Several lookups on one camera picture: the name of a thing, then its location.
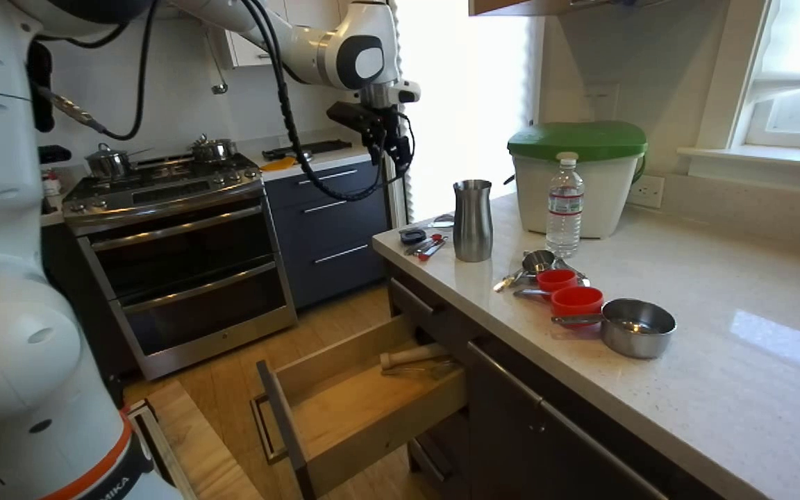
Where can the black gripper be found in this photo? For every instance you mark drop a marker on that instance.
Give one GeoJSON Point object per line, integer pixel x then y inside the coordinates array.
{"type": "Point", "coordinates": [389, 120]}

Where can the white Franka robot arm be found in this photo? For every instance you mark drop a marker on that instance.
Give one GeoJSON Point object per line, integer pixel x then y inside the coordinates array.
{"type": "Point", "coordinates": [11, 278]}

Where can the open wooden drawer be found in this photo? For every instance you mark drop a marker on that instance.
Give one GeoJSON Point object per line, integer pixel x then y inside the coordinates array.
{"type": "Point", "coordinates": [363, 419]}

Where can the white glass door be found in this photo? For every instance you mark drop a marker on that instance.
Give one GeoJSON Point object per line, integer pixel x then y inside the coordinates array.
{"type": "Point", "coordinates": [466, 101]}

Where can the small black round object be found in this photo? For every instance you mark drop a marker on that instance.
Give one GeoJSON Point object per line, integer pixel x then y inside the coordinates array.
{"type": "Point", "coordinates": [411, 237]}

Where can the small red object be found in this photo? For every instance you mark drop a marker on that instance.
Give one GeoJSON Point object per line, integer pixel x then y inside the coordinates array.
{"type": "Point", "coordinates": [432, 245]}

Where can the stainless steel pitcher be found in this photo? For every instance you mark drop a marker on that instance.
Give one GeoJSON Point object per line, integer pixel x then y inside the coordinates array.
{"type": "Point", "coordinates": [473, 224]}

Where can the clear plastic water bottle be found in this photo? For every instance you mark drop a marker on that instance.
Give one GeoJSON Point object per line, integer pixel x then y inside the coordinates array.
{"type": "Point", "coordinates": [566, 209]}

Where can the small steel measuring cup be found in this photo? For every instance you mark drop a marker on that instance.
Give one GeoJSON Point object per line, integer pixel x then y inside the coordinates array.
{"type": "Point", "coordinates": [539, 262]}

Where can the steel pot on stove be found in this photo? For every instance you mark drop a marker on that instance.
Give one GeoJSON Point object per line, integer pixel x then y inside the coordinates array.
{"type": "Point", "coordinates": [210, 151]}
{"type": "Point", "coordinates": [110, 162]}

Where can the small red measuring cup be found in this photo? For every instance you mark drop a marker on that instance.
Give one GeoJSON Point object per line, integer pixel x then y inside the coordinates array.
{"type": "Point", "coordinates": [556, 278]}

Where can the wooden kitchen utensil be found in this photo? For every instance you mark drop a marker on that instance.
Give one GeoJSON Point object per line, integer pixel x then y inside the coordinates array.
{"type": "Point", "coordinates": [414, 356]}

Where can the large red measuring cup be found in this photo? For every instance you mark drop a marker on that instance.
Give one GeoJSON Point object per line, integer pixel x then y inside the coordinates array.
{"type": "Point", "coordinates": [575, 303]}

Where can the stainless steel oven range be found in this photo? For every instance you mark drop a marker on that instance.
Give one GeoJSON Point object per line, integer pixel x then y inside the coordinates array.
{"type": "Point", "coordinates": [188, 267]}

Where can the dark grey kitchen cabinet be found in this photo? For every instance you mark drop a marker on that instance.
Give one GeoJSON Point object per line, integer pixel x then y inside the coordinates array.
{"type": "Point", "coordinates": [528, 408]}

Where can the small steel bowl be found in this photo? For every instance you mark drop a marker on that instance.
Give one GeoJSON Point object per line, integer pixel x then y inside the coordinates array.
{"type": "Point", "coordinates": [638, 330]}

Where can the wooden platform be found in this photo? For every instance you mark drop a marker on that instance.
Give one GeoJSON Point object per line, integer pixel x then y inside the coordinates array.
{"type": "Point", "coordinates": [196, 447]}

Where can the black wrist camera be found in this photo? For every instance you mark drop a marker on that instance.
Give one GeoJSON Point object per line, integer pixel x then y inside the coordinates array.
{"type": "Point", "coordinates": [348, 116]}

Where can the wooden wall shelf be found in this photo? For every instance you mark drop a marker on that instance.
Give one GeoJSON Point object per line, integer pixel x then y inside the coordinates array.
{"type": "Point", "coordinates": [528, 6]}

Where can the white wall outlet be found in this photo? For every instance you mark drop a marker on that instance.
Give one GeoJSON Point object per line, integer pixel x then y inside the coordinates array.
{"type": "Point", "coordinates": [646, 191]}

